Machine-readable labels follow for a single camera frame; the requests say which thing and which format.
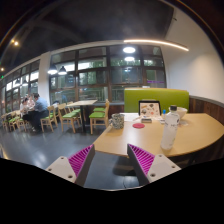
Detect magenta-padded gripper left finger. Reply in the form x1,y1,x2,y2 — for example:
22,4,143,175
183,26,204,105
45,143,96,188

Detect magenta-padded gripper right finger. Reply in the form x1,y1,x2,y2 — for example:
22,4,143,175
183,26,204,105
126,143,183,187

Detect clear plastic water bottle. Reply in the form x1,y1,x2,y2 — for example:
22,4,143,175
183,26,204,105
160,105,181,151

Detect flat round red coaster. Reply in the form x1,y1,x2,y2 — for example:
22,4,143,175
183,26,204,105
132,122,146,130

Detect small grey handheld device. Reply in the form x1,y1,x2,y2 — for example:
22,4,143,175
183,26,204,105
140,116,153,124

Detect wooden chairs with green seats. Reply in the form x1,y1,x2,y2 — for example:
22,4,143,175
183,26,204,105
1,99,111,135

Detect white ceramic bowl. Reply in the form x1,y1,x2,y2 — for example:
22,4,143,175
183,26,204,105
167,106,189,120

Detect sticker-covered black tablet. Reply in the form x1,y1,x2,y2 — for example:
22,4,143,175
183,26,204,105
138,99,162,118

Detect person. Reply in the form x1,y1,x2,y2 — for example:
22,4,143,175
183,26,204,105
19,97,33,125
30,93,50,133

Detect green speckled ceramic mug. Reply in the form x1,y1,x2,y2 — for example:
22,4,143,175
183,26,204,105
108,113,125,130

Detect wooden dining table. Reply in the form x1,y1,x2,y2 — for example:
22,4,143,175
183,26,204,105
66,99,98,133

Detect round pendant ceiling lamps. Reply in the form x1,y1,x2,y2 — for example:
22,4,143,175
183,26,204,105
47,45,137,76

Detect long linear ceiling light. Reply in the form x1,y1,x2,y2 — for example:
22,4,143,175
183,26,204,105
123,38,190,52

